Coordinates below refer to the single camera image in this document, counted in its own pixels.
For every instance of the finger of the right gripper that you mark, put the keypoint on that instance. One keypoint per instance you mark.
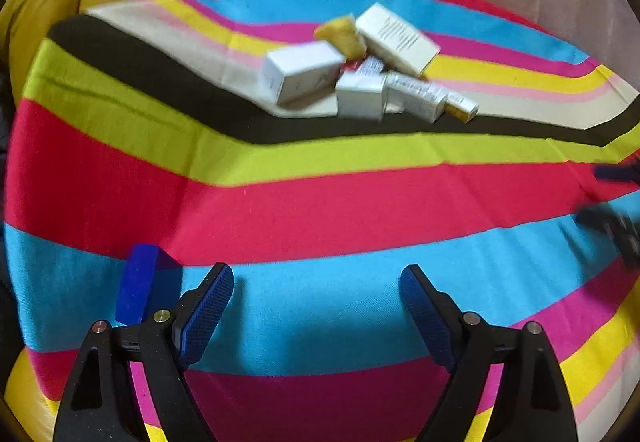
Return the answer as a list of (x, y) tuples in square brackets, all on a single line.
[(620, 229), (618, 173)]

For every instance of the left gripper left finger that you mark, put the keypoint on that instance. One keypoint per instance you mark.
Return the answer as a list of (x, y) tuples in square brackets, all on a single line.
[(198, 313)]

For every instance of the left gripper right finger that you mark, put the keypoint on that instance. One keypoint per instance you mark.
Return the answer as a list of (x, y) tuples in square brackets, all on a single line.
[(435, 315)]

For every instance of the white barcode medicine box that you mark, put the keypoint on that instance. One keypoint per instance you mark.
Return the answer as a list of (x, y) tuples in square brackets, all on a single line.
[(419, 98)]

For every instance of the long white box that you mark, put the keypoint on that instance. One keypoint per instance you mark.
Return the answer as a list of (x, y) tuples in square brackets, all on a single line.
[(295, 71)]

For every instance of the blue block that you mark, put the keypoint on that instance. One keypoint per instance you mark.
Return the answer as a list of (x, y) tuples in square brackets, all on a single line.
[(151, 281)]

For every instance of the small yellow white box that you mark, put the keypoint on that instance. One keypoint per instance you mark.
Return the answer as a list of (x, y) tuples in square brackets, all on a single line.
[(460, 107)]

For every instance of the striped colourful bed cloth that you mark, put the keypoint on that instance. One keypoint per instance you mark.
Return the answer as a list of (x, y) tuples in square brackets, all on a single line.
[(143, 122)]

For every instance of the small white side box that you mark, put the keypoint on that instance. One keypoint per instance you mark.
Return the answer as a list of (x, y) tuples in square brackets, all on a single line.
[(361, 96)]

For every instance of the cream text-printed box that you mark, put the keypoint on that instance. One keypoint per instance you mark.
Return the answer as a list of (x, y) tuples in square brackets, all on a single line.
[(395, 41)]

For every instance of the red white small box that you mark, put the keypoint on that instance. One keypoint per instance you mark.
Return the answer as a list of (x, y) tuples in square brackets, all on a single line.
[(367, 66)]

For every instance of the yellow scrub sponge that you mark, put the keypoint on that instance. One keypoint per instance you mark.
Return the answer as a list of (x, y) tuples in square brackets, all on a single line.
[(343, 34)]

